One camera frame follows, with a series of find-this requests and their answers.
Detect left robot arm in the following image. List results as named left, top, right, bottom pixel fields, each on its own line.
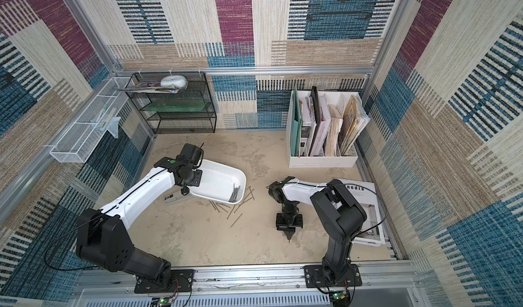
left=76, top=143, right=204, bottom=292

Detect white wire wall basket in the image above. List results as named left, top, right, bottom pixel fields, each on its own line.
left=50, top=77, right=128, bottom=163

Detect magazines on black shelf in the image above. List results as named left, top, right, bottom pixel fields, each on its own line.
left=119, top=82, right=181, bottom=94

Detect white plastic storage box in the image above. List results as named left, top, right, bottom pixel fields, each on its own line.
left=189, top=159, right=247, bottom=205

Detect white round device on shelf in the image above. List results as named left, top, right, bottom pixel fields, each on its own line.
left=160, top=75, right=188, bottom=90

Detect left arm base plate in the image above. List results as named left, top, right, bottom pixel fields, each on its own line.
left=134, top=269, right=195, bottom=294

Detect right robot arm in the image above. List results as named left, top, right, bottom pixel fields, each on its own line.
left=268, top=177, right=367, bottom=288

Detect white Inedia magazine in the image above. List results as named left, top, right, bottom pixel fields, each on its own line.
left=340, top=179, right=385, bottom=246

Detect black wire mesh shelf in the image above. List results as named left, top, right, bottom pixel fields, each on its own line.
left=125, top=72, right=217, bottom=135

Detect green folder in organizer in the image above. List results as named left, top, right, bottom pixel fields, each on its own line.
left=290, top=88, right=302, bottom=156

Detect steel nail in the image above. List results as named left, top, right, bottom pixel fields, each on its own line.
left=210, top=201, right=220, bottom=213
left=228, top=186, right=241, bottom=203
left=230, top=214, right=242, bottom=228

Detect brown envelopes in organizer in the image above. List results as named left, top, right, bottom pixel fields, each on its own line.
left=339, top=95, right=370, bottom=156

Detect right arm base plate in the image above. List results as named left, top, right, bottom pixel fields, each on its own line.
left=303, top=263, right=362, bottom=289

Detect white desktop file organizer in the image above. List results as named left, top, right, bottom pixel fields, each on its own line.
left=286, top=90, right=358, bottom=168

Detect black binder in organizer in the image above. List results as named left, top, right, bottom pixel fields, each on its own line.
left=311, top=86, right=321, bottom=125

